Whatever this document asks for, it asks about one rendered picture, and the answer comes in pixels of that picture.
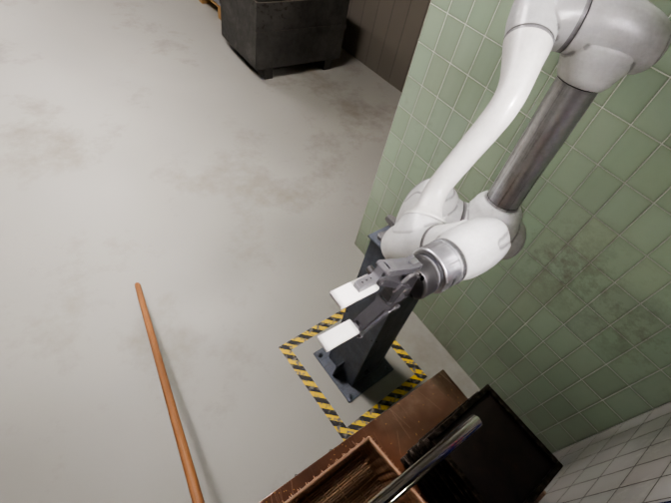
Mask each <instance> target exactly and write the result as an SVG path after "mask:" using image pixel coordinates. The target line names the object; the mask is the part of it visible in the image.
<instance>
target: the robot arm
mask: <svg viewBox="0 0 671 503"><path fill-rule="evenodd" d="M670 44H671V21H670V19H669V18H668V17H667V16H666V14H665V13H664V12H663V11H662V10H660V9H659V8H658V7H657V6H655V5H654V4H653V3H651V2H650V1H648V0H514V2H513V5H512V7H511V10H510V12H509V15H508V19H507V22H506V26H505V33H504V39H503V44H502V60H501V70H500V78H499V83H498V86H497V89H496V91H495V93H494V95H493V97H492V99H491V100H490V102H489V104H488V105H487V107H486V108H485V109H484V111H483V112H482V113H481V115H480V116H479V117H478V119H477V120H476V121H475V122H474V124H473V125H472V126H471V127H470V129H469V130H468V131H467V132H466V134H465V135H464V136H463V137H462V139H461V140H460V141H459V142H458V144H457V145H456V146H455V148H454V149H453V150H452V151H451V153H450V154H449V155H448V156H447V158H446V159H445V160H444V161H443V163H442V164H441V165H440V166H439V168H438V169H437V170H436V172H435V173H434V174H433V176H432V177H431V178H430V179H426V180H423V181H421V182H420V183H419V184H417V185H416V186H415V187H414V188H413V189H412V190H411V191H410V192H409V193H408V195H407V196H406V198H405V199H404V201H403V203H402V205H401V207H400V210H399V212H398V215H397V217H394V216H393V215H387V217H385V220H386V222H387V223H388V225H389V226H390V229H389V230H387V231H385V232H380V233H378V234H377V239H378V240H379V241H381V244H380V247H381V252H382V254H383V256H384V258H385V259H380V260H378V261H377V262H376V263H375V266H376V268H374V267H373V266H372V265H369V266H368V267H367V268H366V271H367V272H368V274H365V275H363V276H361V277H359V278H357V279H355V280H353V281H351V282H349V283H347V284H345V285H343V286H340V287H338V288H336V289H334V290H332V291H331V293H330V296H331V297H332V298H333V300H334V301H335V303H336V304H337V305H338V307H339V308H340V309H343V308H345V307H347V306H349V305H351V304H353V303H355V302H357V301H358V300H360V299H362V298H364V297H366V296H368V295H370V294H372V293H374V292H376V291H378V289H379V287H378V286H377V284H378V285H380V286H384V289H383V290H382V291H381V292H380V293H378V294H377V295H376V296H375V301H374V302H372V303H371V304H370V305H369V306H368V307H367V308H366V309H365V310H363V311H362V312H361V313H360V314H359V315H358V316H357V317H356V318H355V319H353V320H350V319H349V320H347V321H345V322H343V323H341V324H340V325H338V326H336V327H334V328H332V329H330V330H328V331H327V332H325V333H323V334H321V335H319V336H318V341H319V342H320V344H321V345H322V347H323V348H324V350H325V351H326V352H328V351H330V350H332V349H333V348H335V347H337V346H339V345H340V344H342V343H344V342H345V341H347V340H349V339H351V338H352V337H354V336H356V337H357V338H362V336H363V335H364V334H365V333H366V332H368V331H369V330H370V329H371V328H373V327H374V326H375V325H377V324H378V323H379V322H380V321H382V320H383V319H384V318H386V317H387V316H388V315H389V314H391V313H392V312H394V311H396V310H397V309H399V308H400V305H399V303H400V302H403V301H404V300H405V299H406V298H407V297H408V296H409V297H412V298H415V299H422V298H425V297H426V296H428V295H430V294H432V293H441V292H443V291H445V290H446V289H448V288H450V287H452V286H453V285H456V284H458V283H460V282H461V281H463V280H468V279H472V278H474V277H476V276H479V275H481V274H482V273H484V272H486V271H488V270H489V269H491V268H492V267H494V266H495V265H496V264H497V263H498V262H500V261H501V260H502V259H509V258H512V257H513V256H516V255H517V254H518V253H519V252H520V251H521V250H522V248H523V246H524V244H525V240H526V228H525V225H524V223H523V221H522V218H523V213H522V209H521V204H522V203H523V201H524V200H525V198H526V197H527V195H528V194H529V192H530V191H531V190H532V188H533V187H534V185H535V184H536V182H537V181H538V179H539V178H540V177H541V175H542V174H543V172H544V171H545V169H546V168H547V166H548V165H549V163H550V162H551V161H552V159H553V158H554V156H555V155H556V153H557V152H558V150H559V149H560V148H561V147H562V145H563V144H564V143H565V141H566V140H567V138H568V137H569V135H570V134H571V132H572V131H573V130H574V128H575V127H576V125H577V124H578V122H579V121H580V119H581V118H582V116H583V115H584V114H585V112H586V111H587V109H588V108H589V106H590V105H591V103H592V102H593V101H594V99H595V98H596V96H597V95H598V93H601V92H603V91H605V90H607V89H609V88H610V87H611V86H612V85H613V84H615V83H616V82H617V81H619V80H620V79H621V78H623V77H624V76H625V75H626V74H627V75H635V74H638V73H641V72H643V71H646V70H648V69H649V68H650V67H652V66H653V65H654V64H656V63H657V62H658V61H659V60H660V59H661V58H662V56H663V55H664V54H665V52H666V51H667V49H668V48H669V46H670ZM551 51H552V52H557V53H560V56H559V60H558V63H557V76H556V78H555V80H554V81H553V83H552V85H551V86H550V88H549V90H548V91H547V93H546V95H545V96H544V98H543V100H542V101H541V103H540V105H539V107H538V108H537V110H536V112H535V113H534V115H533V117H532V118H531V120H530V122H529V123H528V125H527V127H526V129H525V130H524V132H523V134H522V135H521V137H520V139H519V140H518V142H517V144H516V145H515V147H514V149H513V150H512V152H511V154H510V156H509V157H508V159H507V161H506V162H505V164H504V166H503V167H502V169H501V171H500V172H499V174H498V176H497V178H496V179H495V181H494V183H493V184H492V186H491V188H490V189H489V191H485V192H482V193H480V194H478V195H477V196H476V197H475V198H474V199H473V200H472V201H470V203H466V202H463V201H462V200H461V199H459V198H458V194H457V192H456V190H455V189H454V186H455V185H456V184H457V183H458V181H459V180H460V179H461V178H462V177H463V176H464V175H465V174H466V172H467V171H468V170H469V169H470V168H471V167H472V166H473V165H474V164H475V163H476V161H477V160H478V159H479V158H480V157H481V156H482V155H483V154H484V153H485V152H486V150H487V149H488V148H489V147H490V146H491V145H492V144H493V143H494V142H495V140H496V139H497V138H498V137H499V136H500V135H501V134H502V133H503V131H504V130H505V129H506V128H507V127H508V125H509V124H510V123H511V122H512V120H513V119H514V118H515V116H516V115H517V114H518V112H519V111H520V109H521V107H522V106H523V104H524V103H525V101H526V99H527V97H528V95H529V93H530V91H531V89H532V87H533V85H534V83H535V81H536V79H537V77H538V75H539V73H540V70H541V68H542V66H543V64H544V63H545V61H546V59H547V57H548V55H549V53H550V52H551ZM382 297H383V298H384V299H385V300H383V299H382Z"/></svg>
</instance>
